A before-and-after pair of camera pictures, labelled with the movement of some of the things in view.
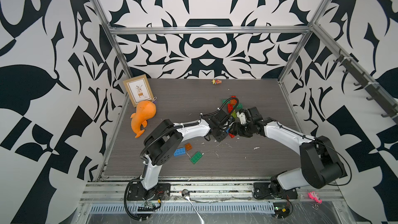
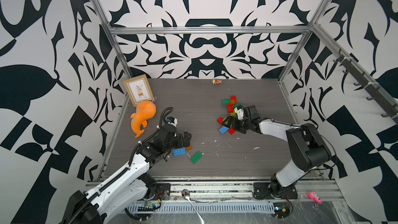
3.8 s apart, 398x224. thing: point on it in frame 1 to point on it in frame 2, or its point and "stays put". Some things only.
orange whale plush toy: x=145 y=110 stays put
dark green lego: x=196 y=157 stays put
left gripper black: x=221 y=138 to x=186 y=139
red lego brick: x=230 y=108 stays put
